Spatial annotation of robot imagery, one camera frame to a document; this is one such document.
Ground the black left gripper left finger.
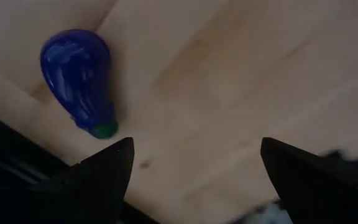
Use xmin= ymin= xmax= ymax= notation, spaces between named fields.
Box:
xmin=73 ymin=136 xmax=135 ymax=224

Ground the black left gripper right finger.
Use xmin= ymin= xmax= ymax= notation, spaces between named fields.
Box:
xmin=260 ymin=137 xmax=358 ymax=224

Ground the blue toy eggplant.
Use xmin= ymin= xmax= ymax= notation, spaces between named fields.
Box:
xmin=39 ymin=29 xmax=119 ymax=140

